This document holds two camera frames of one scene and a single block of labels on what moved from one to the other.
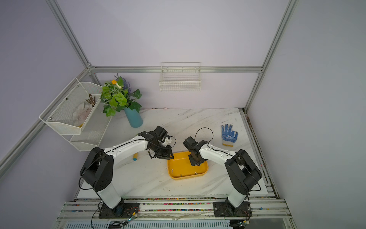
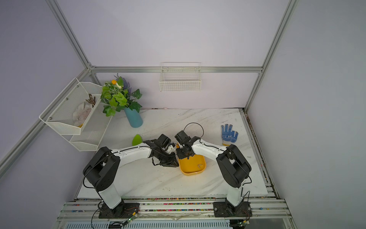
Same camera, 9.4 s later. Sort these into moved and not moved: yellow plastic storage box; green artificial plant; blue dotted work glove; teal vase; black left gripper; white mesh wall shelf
Moved: black left gripper; yellow plastic storage box
Not moved: blue dotted work glove; green artificial plant; teal vase; white mesh wall shelf
